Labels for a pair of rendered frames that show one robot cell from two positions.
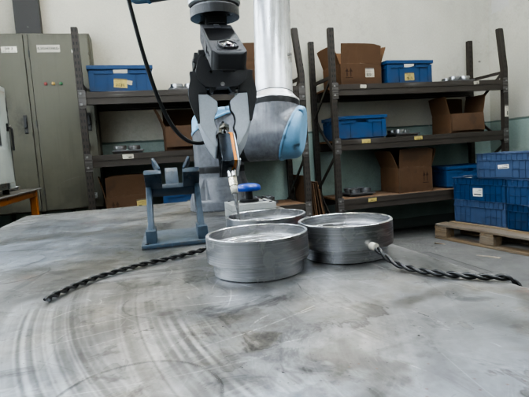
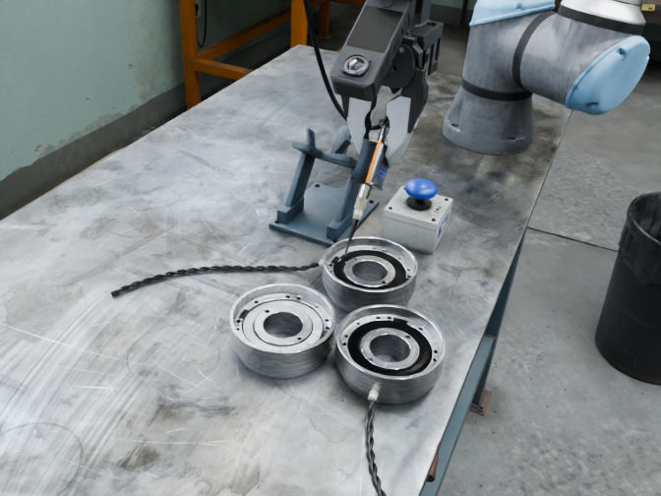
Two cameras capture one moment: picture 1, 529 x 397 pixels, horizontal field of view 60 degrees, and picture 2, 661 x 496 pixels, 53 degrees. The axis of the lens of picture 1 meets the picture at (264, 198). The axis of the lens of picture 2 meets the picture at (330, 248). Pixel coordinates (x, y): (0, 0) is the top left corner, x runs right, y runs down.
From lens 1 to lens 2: 49 cm
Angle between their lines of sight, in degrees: 45
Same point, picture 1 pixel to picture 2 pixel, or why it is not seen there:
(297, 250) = (287, 364)
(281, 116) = (584, 53)
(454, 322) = not seen: outside the picture
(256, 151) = (536, 88)
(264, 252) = (252, 354)
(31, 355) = (38, 372)
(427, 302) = not seen: outside the picture
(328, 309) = (225, 454)
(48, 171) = not seen: outside the picture
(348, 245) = (351, 379)
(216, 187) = (471, 114)
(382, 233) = (392, 388)
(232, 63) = (352, 93)
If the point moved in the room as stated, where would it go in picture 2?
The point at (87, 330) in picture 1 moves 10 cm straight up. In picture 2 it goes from (89, 361) to (71, 279)
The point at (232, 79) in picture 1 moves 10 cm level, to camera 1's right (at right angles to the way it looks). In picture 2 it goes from (392, 80) to (478, 107)
